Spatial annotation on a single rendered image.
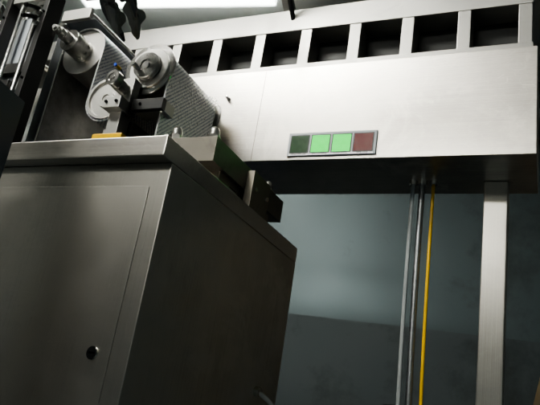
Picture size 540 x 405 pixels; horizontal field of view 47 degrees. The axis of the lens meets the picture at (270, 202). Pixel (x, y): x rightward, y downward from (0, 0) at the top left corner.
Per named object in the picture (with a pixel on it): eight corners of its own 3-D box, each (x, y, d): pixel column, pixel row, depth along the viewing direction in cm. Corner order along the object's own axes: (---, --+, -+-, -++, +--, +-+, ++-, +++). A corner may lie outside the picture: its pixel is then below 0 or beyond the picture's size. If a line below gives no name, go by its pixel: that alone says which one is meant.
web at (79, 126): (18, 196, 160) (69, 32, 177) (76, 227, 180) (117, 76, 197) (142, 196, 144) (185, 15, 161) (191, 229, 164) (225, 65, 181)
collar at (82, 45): (56, 51, 167) (63, 30, 169) (71, 63, 172) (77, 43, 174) (75, 48, 164) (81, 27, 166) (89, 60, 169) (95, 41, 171)
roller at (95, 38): (57, 75, 172) (70, 33, 177) (111, 119, 193) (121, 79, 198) (97, 71, 166) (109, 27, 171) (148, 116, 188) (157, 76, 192)
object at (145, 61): (161, 66, 153) (137, 82, 155) (165, 70, 155) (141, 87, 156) (153, 46, 157) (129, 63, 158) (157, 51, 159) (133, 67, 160)
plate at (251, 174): (239, 213, 147) (247, 170, 150) (256, 227, 155) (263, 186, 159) (249, 213, 146) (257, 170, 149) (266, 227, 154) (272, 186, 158)
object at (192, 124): (150, 150, 148) (166, 83, 154) (198, 188, 168) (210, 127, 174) (152, 150, 148) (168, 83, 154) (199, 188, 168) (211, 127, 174)
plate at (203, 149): (151, 161, 141) (157, 138, 143) (228, 221, 175) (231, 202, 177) (212, 160, 135) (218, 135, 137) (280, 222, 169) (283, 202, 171)
